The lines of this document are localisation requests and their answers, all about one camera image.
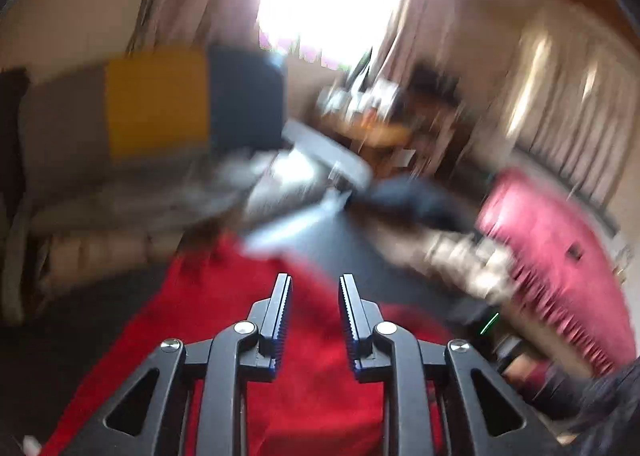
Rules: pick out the grey cushion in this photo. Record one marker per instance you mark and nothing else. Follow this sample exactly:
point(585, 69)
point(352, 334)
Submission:
point(65, 121)

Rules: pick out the yellow cushion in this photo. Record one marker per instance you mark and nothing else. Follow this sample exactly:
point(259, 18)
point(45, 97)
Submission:
point(157, 104)

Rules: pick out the white wardrobe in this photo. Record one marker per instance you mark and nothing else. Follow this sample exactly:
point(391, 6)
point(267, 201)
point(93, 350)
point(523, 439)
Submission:
point(560, 101)

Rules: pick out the person's right forearm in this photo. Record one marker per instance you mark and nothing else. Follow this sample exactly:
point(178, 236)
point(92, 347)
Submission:
point(585, 396)

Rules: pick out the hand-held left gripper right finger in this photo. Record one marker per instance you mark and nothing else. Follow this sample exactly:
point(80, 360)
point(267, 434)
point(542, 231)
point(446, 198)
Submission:
point(351, 336)

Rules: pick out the cluttered wooden table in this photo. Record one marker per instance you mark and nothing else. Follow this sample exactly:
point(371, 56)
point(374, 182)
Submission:
point(380, 121)

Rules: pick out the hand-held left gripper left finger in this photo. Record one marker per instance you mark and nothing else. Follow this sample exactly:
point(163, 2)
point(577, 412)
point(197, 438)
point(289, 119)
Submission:
point(274, 336)

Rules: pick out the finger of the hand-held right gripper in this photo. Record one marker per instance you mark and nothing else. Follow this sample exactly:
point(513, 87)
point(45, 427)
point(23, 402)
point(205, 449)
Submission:
point(415, 203)

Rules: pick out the grey sofa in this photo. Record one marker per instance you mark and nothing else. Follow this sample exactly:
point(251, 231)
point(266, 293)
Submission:
point(75, 216)

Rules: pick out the magenta cloth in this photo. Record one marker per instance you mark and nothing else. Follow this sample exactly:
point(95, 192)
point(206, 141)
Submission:
point(555, 261)

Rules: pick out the white cloth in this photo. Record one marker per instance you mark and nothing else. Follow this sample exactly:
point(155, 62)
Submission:
point(305, 171)

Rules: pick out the red fuzzy sweater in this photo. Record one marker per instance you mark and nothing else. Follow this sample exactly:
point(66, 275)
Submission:
point(310, 401)

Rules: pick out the navy blue cushion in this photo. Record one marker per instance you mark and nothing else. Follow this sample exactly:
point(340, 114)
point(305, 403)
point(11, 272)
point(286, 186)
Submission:
point(245, 96)

